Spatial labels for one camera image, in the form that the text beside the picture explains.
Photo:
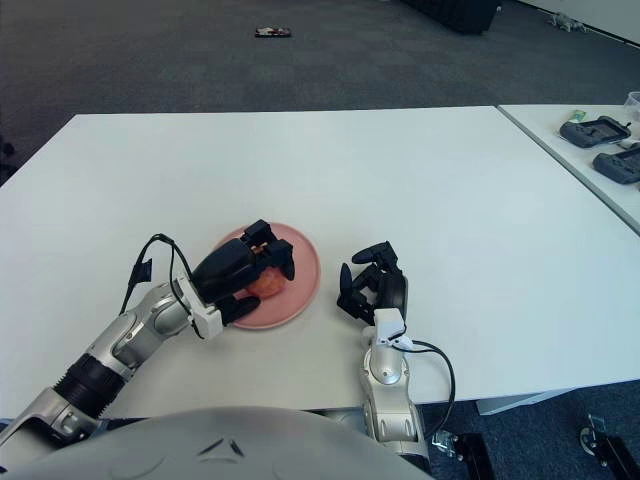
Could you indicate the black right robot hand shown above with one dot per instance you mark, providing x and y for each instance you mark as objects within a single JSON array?
[{"x": 392, "y": 287}]

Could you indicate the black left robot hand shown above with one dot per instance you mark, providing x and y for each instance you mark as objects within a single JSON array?
[{"x": 225, "y": 267}]

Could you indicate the red yellow apple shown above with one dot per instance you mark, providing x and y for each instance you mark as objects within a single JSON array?
[{"x": 267, "y": 285}]

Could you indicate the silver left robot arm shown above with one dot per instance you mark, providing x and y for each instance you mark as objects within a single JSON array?
[{"x": 130, "y": 340}]

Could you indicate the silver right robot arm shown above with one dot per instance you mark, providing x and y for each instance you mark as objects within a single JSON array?
[{"x": 387, "y": 372}]

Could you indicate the pink round plate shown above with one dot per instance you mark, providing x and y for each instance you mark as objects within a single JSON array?
[{"x": 302, "y": 272}]

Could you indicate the white table leg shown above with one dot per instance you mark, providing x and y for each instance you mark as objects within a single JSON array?
[{"x": 515, "y": 404}]

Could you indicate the grey robot torso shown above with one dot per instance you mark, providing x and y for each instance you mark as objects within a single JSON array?
[{"x": 210, "y": 445}]

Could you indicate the black stand bar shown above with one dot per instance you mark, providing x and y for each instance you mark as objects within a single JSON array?
[
  {"x": 622, "y": 460},
  {"x": 475, "y": 457}
]

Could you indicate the flat black red floor object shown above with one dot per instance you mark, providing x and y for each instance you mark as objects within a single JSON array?
[{"x": 273, "y": 32}]

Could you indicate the green packet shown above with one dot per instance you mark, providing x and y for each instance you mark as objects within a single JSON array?
[{"x": 578, "y": 116}]

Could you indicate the grey handheld controller with screen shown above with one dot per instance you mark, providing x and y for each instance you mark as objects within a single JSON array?
[{"x": 592, "y": 132}]

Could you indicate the black furniture block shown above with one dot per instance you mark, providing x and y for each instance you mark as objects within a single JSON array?
[{"x": 450, "y": 14}]

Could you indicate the clear plastic container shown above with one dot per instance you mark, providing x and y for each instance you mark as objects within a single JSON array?
[{"x": 634, "y": 100}]

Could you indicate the metal latch bracket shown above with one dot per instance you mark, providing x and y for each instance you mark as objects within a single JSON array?
[{"x": 445, "y": 441}]

